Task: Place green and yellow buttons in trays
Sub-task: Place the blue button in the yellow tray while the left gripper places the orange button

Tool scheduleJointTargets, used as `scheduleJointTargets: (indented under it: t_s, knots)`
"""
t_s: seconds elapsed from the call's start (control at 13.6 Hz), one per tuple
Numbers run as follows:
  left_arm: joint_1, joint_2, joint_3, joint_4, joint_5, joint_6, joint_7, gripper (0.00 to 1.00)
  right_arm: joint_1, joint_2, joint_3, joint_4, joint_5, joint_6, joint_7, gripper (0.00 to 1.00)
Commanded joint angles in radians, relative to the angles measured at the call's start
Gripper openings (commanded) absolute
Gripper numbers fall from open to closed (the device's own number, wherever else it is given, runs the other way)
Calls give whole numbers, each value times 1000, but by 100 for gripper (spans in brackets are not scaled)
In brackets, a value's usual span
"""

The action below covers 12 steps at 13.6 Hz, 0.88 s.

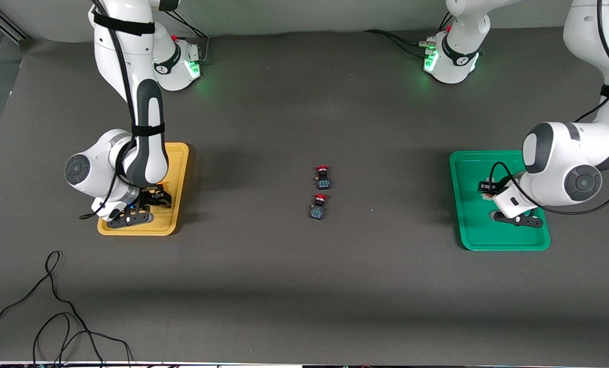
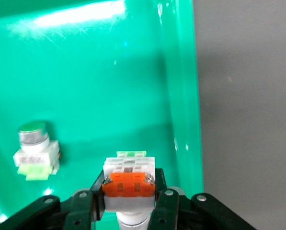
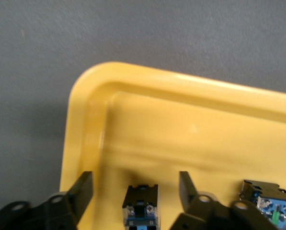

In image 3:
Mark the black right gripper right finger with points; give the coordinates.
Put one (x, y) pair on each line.
(205, 215)

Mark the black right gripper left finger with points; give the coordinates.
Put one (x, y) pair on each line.
(61, 210)

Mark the yellow push button switch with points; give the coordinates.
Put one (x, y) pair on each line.
(141, 198)
(265, 191)

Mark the yellow plastic tray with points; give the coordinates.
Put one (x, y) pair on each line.
(181, 131)

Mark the dark grey table mat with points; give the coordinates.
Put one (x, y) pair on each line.
(61, 36)

